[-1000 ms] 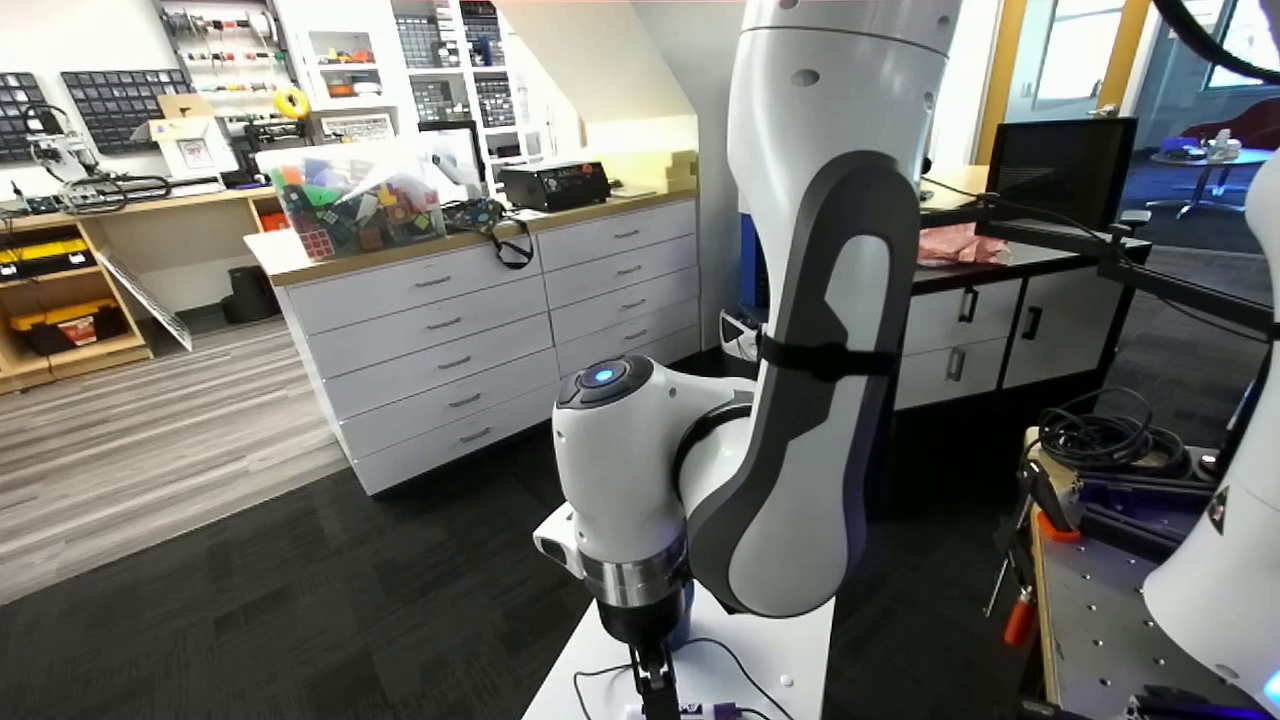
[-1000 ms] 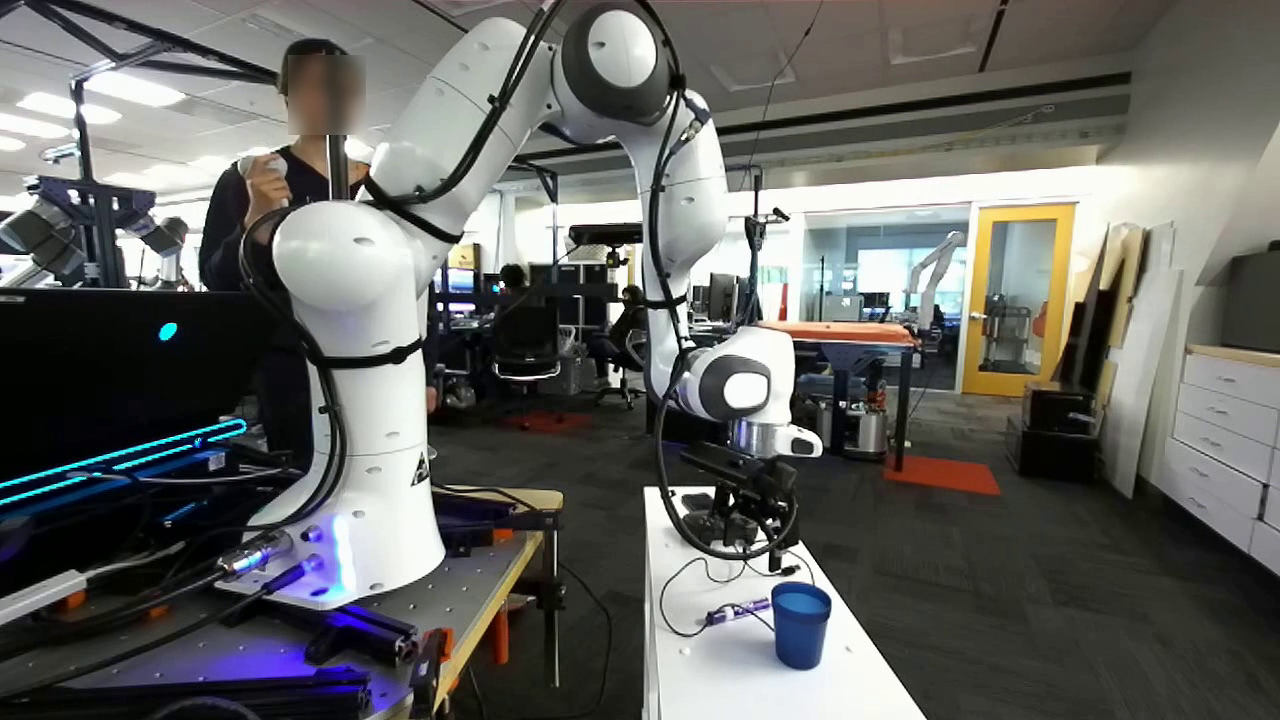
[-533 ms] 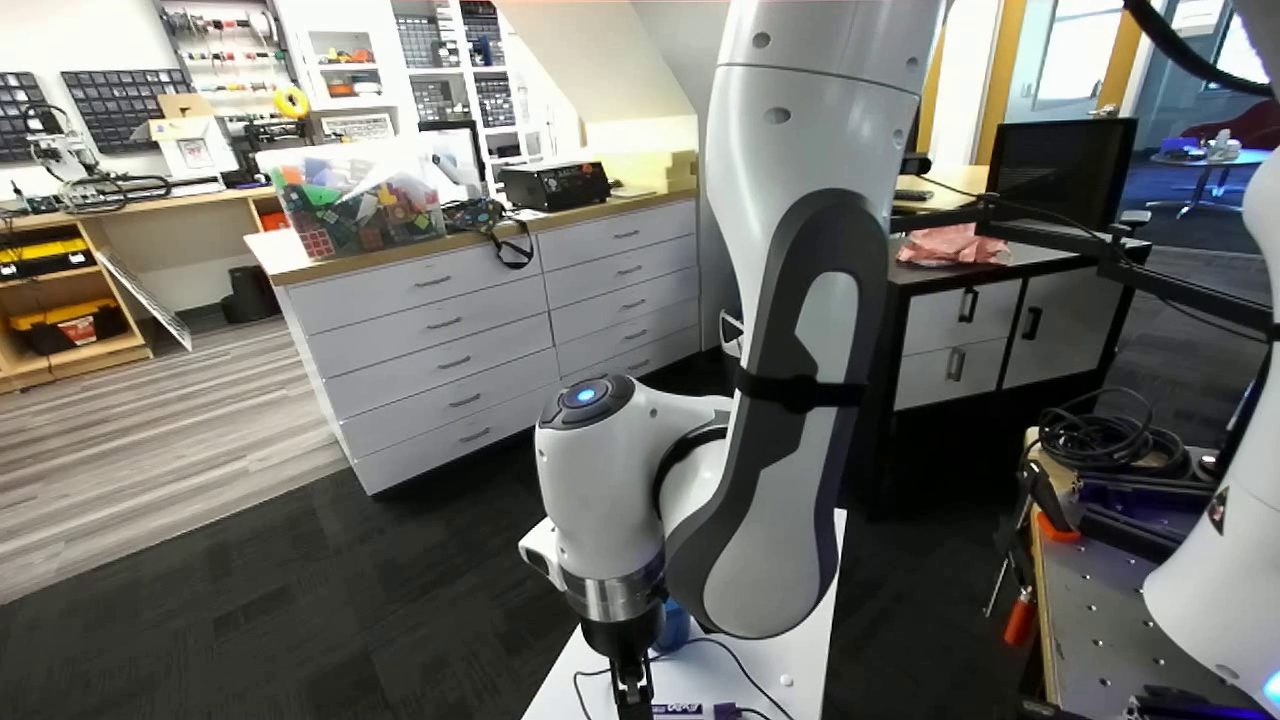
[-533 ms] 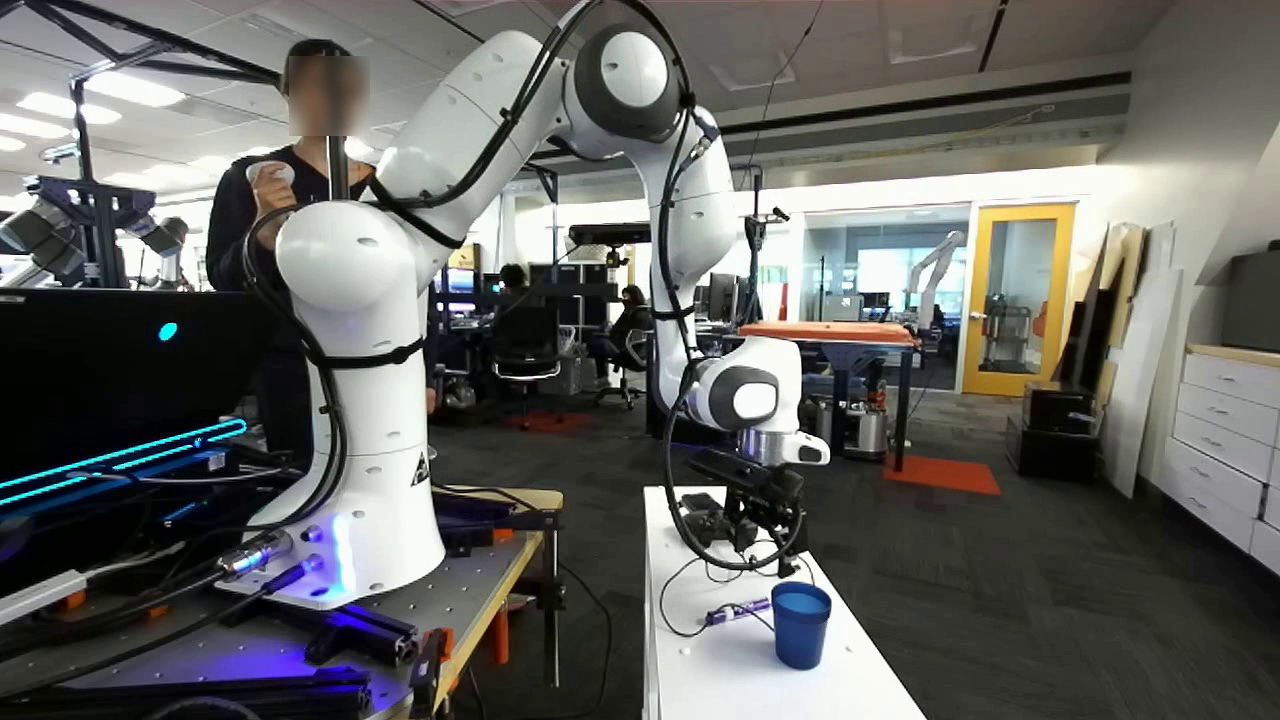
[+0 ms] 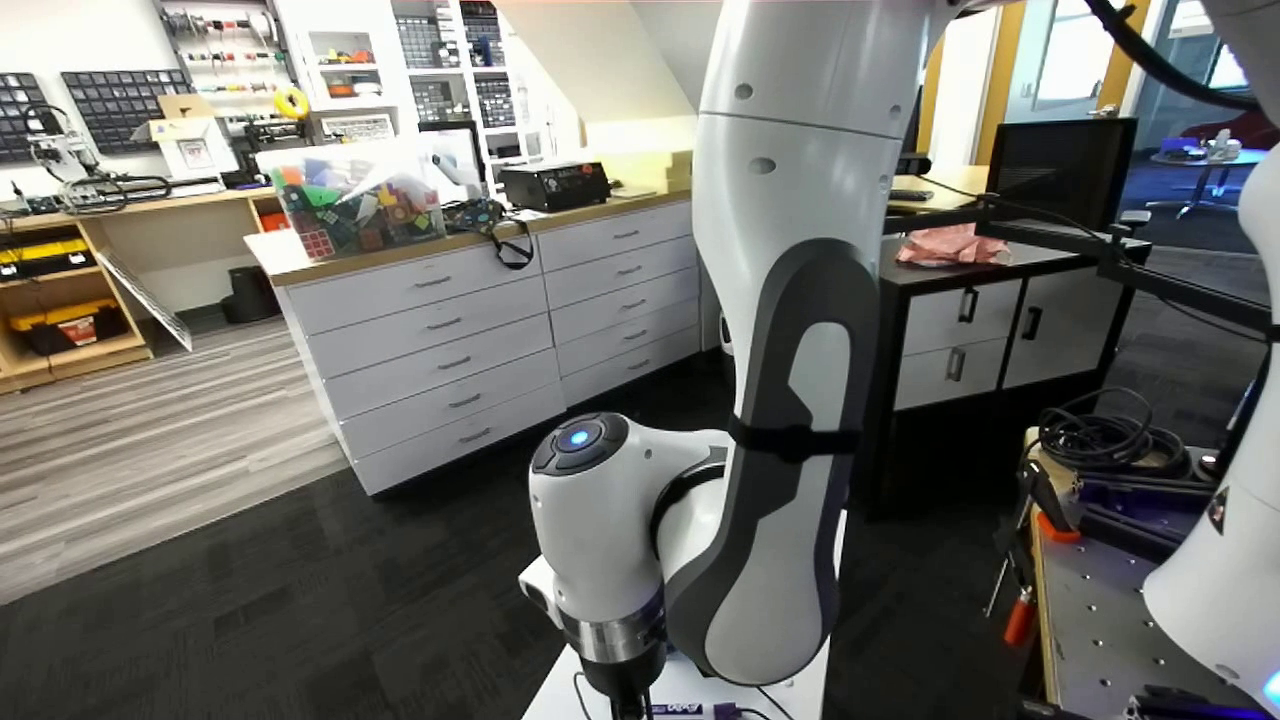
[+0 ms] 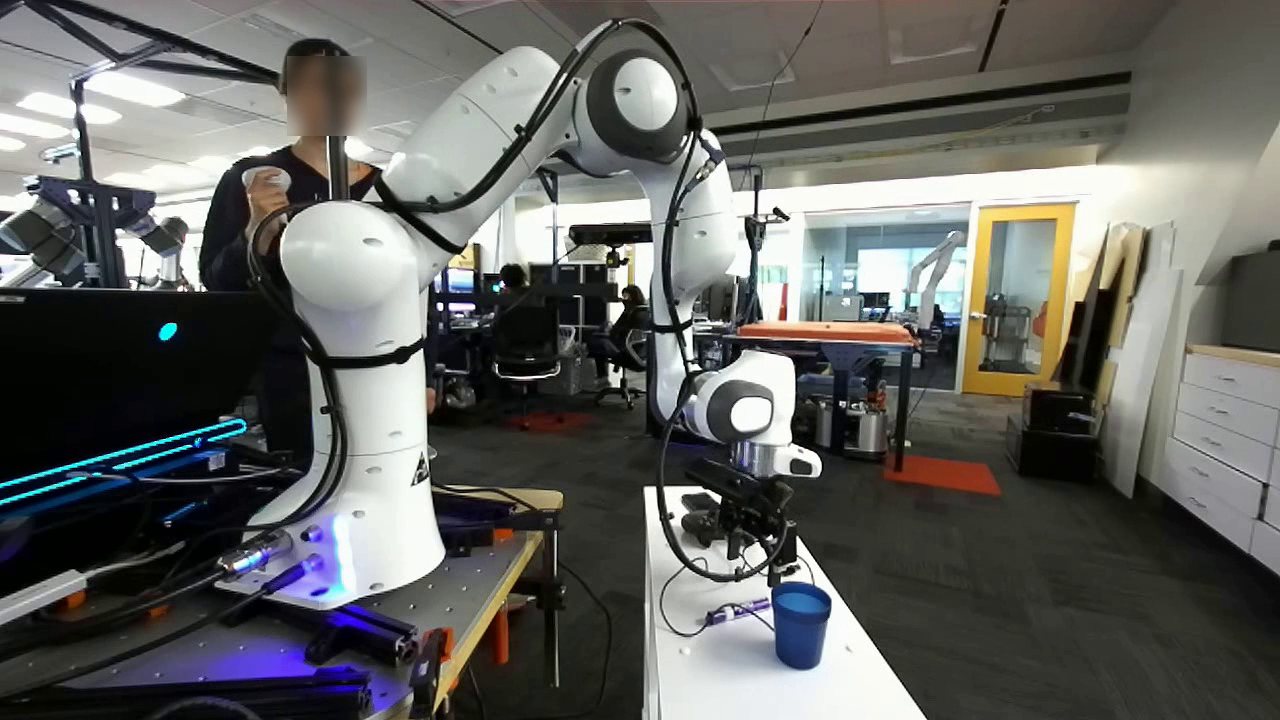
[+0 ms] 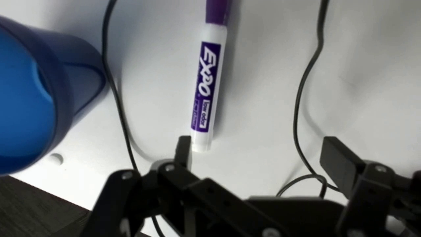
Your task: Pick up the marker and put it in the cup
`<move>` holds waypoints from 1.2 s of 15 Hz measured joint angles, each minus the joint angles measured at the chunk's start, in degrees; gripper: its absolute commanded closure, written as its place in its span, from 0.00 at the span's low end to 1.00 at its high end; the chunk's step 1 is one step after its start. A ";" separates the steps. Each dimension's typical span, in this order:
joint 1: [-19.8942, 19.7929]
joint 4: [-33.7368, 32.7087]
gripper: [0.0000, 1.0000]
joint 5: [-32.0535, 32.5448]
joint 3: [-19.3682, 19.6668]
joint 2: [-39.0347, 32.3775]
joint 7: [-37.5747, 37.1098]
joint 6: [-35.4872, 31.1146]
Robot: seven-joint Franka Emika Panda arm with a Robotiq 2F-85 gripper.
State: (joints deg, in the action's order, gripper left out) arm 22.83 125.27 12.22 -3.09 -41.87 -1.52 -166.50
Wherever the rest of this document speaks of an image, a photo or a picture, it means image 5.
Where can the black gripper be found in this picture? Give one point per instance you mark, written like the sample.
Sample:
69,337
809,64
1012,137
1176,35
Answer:
620,687

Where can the purple Expo marker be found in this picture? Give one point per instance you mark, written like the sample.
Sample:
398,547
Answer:
720,713

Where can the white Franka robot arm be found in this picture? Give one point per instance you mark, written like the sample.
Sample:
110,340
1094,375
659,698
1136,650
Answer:
787,162

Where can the white drawer cabinet wooden top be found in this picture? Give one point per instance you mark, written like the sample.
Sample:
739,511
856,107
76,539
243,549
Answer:
441,362

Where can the metal breadboard table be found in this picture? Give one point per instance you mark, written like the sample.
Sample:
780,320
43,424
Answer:
1094,624

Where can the black cabinet white doors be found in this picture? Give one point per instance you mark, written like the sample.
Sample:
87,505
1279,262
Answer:
962,344

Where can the black box device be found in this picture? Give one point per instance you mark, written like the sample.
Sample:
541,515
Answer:
552,184

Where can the black bin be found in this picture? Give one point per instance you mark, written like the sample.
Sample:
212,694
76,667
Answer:
248,294

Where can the dark blue box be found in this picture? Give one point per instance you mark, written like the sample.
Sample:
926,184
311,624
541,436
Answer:
1134,515

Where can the clear bag colourful items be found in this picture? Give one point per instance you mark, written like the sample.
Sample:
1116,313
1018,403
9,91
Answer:
352,205

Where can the pink cloth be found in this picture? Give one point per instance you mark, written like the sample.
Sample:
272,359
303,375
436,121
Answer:
948,247

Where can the leaning white board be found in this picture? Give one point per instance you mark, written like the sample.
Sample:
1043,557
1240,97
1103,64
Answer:
142,300

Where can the wooden workbench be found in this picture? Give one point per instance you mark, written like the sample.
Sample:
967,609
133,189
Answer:
174,247

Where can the white display shelf unit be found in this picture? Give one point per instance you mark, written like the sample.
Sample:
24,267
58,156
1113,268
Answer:
461,82

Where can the yellow round object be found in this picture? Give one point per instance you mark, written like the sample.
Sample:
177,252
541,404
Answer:
289,107

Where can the black monitor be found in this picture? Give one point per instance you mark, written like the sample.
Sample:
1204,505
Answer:
1060,175

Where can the white framed picture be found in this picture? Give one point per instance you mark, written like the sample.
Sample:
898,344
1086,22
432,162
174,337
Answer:
193,147

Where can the wooden open shelf unit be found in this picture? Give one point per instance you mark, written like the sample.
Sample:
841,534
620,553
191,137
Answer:
53,285

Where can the small parts drawer rack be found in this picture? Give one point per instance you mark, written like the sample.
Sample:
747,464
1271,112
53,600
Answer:
224,54

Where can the black pegboard panel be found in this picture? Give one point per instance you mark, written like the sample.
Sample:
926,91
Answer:
20,112
122,107

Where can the round table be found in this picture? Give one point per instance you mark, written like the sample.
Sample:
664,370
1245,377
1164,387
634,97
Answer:
1202,162

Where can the white wall shelf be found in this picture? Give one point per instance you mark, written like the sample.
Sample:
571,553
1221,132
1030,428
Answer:
341,72

